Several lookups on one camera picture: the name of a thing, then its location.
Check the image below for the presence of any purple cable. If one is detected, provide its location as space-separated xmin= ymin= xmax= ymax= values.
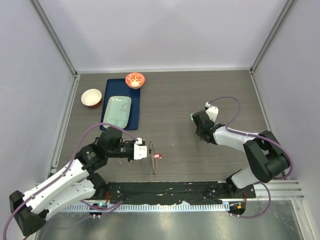
xmin=208 ymin=96 xmax=293 ymax=180
xmin=3 ymin=122 xmax=141 ymax=240

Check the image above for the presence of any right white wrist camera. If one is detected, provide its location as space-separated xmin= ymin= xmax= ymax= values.
xmin=204 ymin=102 xmax=219 ymax=122

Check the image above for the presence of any light green rectangular plate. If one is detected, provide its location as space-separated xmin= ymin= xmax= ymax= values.
xmin=102 ymin=96 xmax=132 ymax=129

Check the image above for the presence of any white and red bowl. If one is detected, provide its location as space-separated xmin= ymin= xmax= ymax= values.
xmin=80 ymin=88 xmax=102 ymax=109

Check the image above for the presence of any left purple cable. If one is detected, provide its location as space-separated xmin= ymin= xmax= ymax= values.
xmin=3 ymin=122 xmax=141 ymax=240

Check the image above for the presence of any slotted cable duct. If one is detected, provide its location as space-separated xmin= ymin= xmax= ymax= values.
xmin=62 ymin=201 xmax=230 ymax=213

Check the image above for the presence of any metal disc key organizer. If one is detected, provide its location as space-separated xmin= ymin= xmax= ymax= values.
xmin=149 ymin=141 xmax=158 ymax=175

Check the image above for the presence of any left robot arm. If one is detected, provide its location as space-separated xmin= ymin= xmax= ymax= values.
xmin=2 ymin=123 xmax=148 ymax=239

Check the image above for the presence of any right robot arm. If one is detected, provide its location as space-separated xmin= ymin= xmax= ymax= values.
xmin=191 ymin=109 xmax=292 ymax=198

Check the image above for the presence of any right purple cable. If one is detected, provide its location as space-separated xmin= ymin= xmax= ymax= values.
xmin=208 ymin=96 xmax=293 ymax=180

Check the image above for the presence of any red patterned bowl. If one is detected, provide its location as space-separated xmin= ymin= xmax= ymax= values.
xmin=125 ymin=72 xmax=145 ymax=89

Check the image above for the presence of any blue tray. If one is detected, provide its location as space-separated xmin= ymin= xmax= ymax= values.
xmin=101 ymin=78 xmax=140 ymax=131

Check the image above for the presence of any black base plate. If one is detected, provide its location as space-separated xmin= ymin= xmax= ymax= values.
xmin=107 ymin=181 xmax=256 ymax=206

